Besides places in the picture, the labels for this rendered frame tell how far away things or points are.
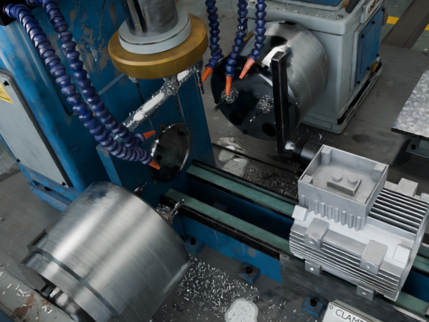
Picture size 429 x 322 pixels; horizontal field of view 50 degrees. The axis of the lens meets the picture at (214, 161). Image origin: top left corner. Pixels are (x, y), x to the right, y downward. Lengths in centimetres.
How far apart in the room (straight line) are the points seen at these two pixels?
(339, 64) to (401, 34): 211
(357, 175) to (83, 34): 60
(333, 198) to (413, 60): 99
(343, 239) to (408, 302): 19
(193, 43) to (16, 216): 82
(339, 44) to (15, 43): 74
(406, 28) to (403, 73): 178
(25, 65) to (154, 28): 25
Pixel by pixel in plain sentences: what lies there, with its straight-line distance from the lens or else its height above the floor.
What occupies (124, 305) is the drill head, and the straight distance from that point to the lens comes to 77.
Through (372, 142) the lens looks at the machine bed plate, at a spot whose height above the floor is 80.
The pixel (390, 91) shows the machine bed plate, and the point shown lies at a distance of 155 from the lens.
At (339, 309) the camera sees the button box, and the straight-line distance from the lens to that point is 73.
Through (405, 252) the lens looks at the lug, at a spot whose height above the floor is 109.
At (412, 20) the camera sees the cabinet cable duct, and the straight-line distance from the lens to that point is 350.
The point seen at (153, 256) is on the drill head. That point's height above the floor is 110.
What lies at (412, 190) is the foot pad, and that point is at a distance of 89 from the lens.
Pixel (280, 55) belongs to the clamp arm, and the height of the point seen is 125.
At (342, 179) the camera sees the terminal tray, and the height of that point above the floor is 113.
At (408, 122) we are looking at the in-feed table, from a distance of 126.
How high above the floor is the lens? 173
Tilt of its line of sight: 45 degrees down
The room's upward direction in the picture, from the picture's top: 12 degrees counter-clockwise
